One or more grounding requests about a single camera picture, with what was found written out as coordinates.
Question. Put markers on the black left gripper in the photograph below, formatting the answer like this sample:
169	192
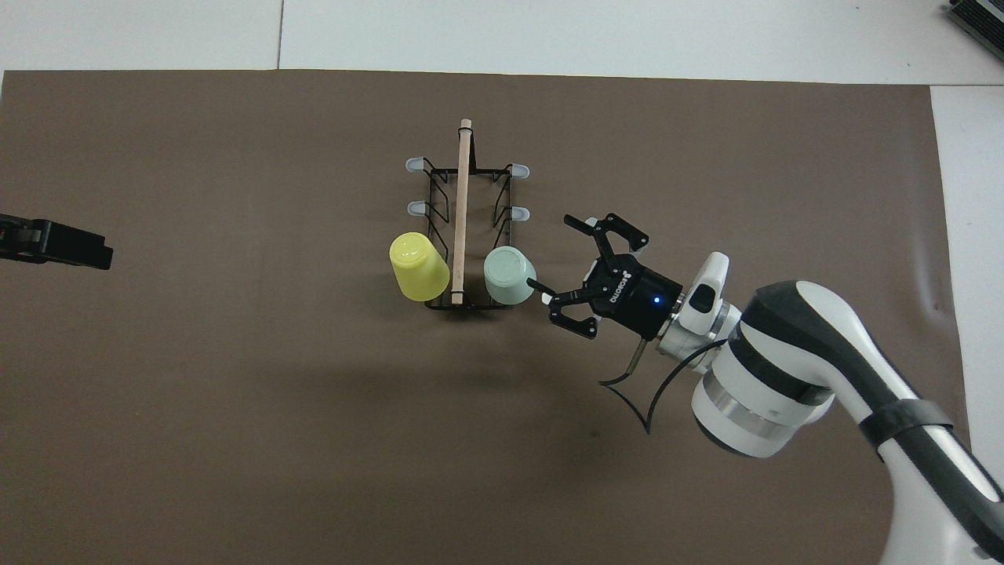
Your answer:
16	237

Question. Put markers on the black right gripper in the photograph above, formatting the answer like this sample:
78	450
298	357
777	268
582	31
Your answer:
631	294

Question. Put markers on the pale green plastic cup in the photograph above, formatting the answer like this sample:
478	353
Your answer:
510	276

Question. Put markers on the yellow plastic cup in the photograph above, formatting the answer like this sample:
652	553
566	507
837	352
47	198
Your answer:
420	267

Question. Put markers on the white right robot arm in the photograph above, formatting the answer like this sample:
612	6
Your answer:
784	369

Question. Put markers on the brown table mat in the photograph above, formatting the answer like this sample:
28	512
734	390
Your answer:
235	392

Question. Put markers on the grey ribbed device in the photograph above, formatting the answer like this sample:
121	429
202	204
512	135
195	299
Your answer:
979	22

